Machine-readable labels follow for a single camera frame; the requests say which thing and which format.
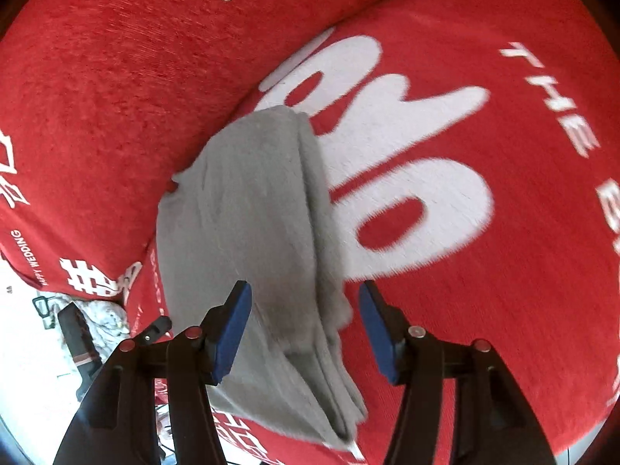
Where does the grey garment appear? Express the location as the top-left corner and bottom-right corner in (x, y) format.
(156, 105), (370, 457)

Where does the red printed blanket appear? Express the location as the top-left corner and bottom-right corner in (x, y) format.
(0, 0), (620, 465)

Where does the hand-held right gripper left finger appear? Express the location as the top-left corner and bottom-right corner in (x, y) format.
(52, 280), (253, 465)

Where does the white patterned cloth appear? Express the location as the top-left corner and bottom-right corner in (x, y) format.
(72, 297), (133, 350)

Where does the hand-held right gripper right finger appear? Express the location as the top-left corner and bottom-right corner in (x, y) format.
(358, 280), (556, 465)

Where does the small black frame object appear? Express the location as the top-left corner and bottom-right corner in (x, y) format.
(31, 294), (55, 331)

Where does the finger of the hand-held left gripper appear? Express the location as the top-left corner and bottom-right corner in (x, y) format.
(136, 316), (174, 348)

